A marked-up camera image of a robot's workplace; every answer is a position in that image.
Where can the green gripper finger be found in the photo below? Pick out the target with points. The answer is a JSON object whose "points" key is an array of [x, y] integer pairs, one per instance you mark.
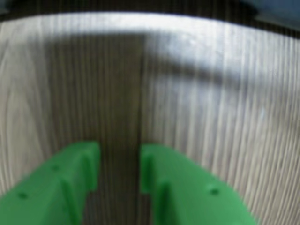
{"points": [[42, 199], [187, 201]]}

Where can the white folding go board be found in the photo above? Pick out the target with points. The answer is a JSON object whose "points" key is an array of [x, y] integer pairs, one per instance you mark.
{"points": [[150, 4]]}

